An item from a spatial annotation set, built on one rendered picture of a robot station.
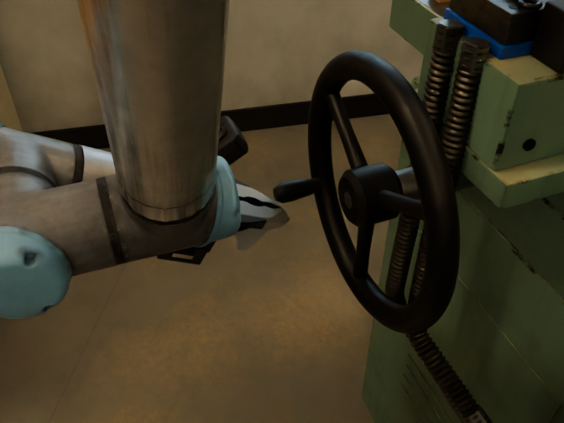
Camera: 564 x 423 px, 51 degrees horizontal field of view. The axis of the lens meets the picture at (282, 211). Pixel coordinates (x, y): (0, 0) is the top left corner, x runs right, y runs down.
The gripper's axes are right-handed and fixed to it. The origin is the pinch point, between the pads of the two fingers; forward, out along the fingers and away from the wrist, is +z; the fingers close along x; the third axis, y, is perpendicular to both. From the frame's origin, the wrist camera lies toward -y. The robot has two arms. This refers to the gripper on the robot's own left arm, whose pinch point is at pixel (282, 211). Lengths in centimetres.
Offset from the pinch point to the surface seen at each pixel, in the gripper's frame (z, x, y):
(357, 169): -1.0, 7.7, -11.9
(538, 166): 9.3, 16.5, -21.8
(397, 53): 100, -118, 2
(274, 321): 48, -38, 58
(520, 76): 1.7, 14.6, -27.8
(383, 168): 1.0, 8.5, -13.3
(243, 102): 59, -124, 41
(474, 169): 6.1, 13.5, -18.3
